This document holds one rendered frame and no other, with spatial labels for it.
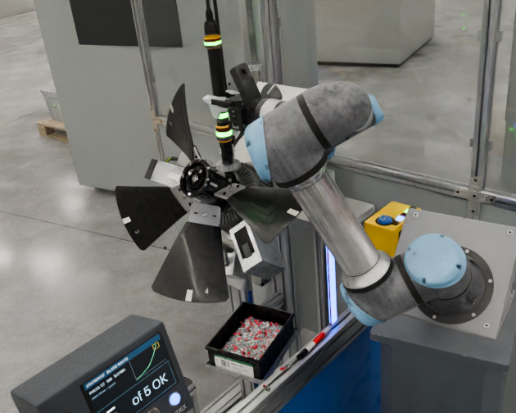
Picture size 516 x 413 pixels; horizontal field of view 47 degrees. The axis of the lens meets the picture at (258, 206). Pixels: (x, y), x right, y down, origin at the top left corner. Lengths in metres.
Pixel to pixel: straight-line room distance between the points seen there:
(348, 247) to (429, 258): 0.17
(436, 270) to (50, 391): 0.76
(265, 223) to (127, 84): 2.78
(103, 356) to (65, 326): 2.33
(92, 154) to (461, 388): 3.70
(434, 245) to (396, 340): 0.27
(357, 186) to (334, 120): 1.29
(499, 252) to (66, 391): 0.99
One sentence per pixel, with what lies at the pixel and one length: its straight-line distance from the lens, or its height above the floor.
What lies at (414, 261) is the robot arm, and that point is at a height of 1.23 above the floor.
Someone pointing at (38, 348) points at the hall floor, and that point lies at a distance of 3.32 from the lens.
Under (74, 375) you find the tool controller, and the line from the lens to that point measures 1.06.
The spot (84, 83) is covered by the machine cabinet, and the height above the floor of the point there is 0.89.
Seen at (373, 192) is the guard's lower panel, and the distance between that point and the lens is 2.32.
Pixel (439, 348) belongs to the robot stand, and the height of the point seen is 1.00.
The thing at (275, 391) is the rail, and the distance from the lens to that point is 1.52.
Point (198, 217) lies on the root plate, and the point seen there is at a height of 1.11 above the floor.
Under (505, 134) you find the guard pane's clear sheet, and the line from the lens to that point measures 2.02.
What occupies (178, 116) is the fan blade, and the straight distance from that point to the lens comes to 1.94.
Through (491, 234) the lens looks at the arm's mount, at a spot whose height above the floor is 1.17.
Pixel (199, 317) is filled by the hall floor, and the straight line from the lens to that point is 3.22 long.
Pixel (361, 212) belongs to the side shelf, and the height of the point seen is 0.86.
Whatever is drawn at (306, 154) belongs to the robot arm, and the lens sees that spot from 1.11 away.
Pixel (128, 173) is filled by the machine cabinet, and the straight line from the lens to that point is 4.53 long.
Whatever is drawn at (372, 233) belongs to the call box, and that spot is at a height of 1.04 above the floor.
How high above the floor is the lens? 1.91
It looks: 27 degrees down
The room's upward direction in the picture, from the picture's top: 6 degrees counter-clockwise
